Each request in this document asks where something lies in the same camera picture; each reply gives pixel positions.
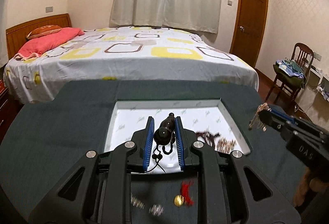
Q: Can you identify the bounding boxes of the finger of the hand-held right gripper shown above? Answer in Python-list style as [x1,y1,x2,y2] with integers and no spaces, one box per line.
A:
[258,110,329,141]
[270,107,296,122]

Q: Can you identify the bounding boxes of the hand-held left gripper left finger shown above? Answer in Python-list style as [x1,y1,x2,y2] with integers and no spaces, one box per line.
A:
[27,116,156,224]

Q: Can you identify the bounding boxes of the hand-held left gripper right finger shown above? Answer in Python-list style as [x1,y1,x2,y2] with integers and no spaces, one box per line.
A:
[174,116,301,224]

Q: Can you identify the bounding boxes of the black bead gourd pendant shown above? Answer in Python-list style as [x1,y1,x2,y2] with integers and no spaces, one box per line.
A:
[137,112,178,174]

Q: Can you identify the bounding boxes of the gold chain bracelet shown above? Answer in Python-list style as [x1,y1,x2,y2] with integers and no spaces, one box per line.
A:
[248,103,271,132]

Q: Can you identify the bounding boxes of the green tray with white lining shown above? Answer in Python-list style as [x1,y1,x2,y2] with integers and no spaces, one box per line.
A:
[103,98,254,175]

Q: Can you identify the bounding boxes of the person's right hand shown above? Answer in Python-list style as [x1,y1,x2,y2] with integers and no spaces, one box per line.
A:
[294,166,329,214]

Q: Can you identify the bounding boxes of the white side table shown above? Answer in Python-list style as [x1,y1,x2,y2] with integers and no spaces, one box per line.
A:
[295,67,329,121]

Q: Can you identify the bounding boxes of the pile of clothes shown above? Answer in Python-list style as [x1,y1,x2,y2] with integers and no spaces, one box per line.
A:
[273,59,306,85]

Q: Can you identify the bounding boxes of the red knot gold bell charm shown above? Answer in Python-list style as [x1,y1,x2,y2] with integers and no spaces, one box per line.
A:
[174,180,195,206]

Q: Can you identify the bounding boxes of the silver rhinestone brooch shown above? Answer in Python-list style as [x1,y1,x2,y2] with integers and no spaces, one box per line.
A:
[130,193,145,208]

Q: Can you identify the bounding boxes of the pearl flower brooch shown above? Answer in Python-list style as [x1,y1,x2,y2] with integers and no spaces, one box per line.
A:
[149,204,164,216]

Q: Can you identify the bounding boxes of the wooden chair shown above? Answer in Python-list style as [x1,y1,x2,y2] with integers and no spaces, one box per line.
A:
[265,43,314,112]

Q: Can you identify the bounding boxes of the bed with patterned sheet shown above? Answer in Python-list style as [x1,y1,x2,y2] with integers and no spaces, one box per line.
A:
[4,26,259,105]

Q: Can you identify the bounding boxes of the wooden door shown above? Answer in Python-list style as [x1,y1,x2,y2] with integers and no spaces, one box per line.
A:
[229,0,269,69]

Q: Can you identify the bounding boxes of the pink pillow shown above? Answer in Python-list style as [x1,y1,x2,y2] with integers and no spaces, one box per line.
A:
[14,28,85,61]

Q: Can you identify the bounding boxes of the wooden nightstand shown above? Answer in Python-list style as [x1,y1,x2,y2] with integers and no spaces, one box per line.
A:
[0,80,22,142]

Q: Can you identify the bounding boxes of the orange embroidered pillow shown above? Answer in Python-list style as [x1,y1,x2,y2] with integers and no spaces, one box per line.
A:
[26,25,62,40]

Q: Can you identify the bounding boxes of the wooden headboard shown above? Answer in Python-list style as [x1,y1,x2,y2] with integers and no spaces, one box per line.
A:
[6,13,72,60]

